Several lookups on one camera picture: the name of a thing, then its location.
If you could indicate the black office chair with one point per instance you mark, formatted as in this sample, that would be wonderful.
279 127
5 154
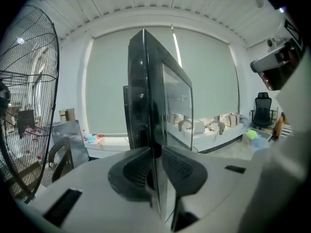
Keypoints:
262 110

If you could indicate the small light blue cup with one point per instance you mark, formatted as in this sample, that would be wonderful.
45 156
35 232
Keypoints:
90 138

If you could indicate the grey handbag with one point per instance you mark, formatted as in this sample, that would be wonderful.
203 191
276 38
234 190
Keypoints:
199 127

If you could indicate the person's right hand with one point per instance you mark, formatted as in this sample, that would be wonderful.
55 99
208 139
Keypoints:
281 76

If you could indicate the plastic wrapped grey panel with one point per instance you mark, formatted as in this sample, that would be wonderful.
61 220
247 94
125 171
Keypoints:
68 142

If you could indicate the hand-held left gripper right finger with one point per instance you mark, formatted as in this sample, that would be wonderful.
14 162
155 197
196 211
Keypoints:
218 190

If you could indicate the blue denim cloth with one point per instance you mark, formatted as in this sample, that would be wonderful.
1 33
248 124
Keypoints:
244 122

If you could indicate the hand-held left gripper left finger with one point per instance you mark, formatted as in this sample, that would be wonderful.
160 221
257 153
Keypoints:
97 190

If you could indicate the grey roller blind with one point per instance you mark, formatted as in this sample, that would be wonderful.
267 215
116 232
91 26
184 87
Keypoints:
109 81
211 81

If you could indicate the round ceiling detector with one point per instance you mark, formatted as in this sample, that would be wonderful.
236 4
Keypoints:
259 2

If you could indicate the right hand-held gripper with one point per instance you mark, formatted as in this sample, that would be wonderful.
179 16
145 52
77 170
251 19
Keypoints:
290 36

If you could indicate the olive green bag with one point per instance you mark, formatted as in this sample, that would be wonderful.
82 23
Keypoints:
217 127

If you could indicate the brown cardboard box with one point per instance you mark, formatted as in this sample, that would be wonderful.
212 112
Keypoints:
66 115

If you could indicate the green star toy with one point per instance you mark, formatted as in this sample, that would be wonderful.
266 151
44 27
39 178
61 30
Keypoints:
251 134

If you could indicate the large clear storage box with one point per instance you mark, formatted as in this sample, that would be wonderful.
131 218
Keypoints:
263 138

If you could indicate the black standing fan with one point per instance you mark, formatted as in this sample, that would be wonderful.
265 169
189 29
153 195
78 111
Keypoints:
5 98

